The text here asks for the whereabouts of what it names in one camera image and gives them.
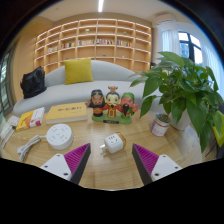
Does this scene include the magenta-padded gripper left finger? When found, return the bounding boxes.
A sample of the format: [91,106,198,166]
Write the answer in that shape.
[39,143,92,185]

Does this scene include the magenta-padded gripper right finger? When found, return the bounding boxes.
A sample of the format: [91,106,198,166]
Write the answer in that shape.
[131,143,183,187]

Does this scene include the white cube charger gold band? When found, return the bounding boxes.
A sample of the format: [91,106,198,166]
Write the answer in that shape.
[99,131,127,155]

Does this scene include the round white power strip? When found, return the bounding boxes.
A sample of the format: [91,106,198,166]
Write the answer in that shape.
[45,123,75,151]

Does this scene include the flat yellow book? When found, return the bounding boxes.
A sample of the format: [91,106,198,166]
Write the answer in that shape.
[45,101,89,125]

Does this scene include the yellow and white book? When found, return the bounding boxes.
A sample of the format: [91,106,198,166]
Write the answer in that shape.
[15,106,46,132]

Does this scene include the red and white magazine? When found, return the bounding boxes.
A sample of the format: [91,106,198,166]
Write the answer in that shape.
[0,115,20,149]

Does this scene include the light grey curved sofa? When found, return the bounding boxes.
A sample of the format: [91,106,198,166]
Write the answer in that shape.
[12,59,164,118]

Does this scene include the three-figure cartoon figurine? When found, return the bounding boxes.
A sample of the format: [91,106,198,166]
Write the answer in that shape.
[85,85,139,125]

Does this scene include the green potted plant white pot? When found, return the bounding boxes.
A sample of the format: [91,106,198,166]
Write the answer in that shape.
[129,50,224,154]

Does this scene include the black bag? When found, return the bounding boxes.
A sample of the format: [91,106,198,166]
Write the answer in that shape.
[19,65,48,100]

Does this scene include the yellow cushion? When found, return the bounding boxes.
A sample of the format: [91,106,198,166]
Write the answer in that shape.
[63,57,95,86]

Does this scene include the white sheer curtain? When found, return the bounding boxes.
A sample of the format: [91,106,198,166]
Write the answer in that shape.
[161,29,181,58]
[199,43,224,98]

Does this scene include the dark-framed window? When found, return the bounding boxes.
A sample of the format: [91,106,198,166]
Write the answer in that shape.
[178,31,203,68]

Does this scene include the long ceiling light strip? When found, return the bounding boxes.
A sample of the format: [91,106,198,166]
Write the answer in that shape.
[97,0,105,13]

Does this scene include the white power strip cable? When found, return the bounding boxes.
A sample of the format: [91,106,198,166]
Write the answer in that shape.
[16,134,48,163]

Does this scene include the glass door dark frame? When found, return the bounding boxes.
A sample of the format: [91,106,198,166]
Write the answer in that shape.
[0,46,16,116]

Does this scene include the wooden wall shelf unit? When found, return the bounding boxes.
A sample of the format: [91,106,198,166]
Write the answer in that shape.
[33,18,153,76]

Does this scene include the white wall air conditioner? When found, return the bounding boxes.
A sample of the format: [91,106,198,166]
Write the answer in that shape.
[153,13,177,28]

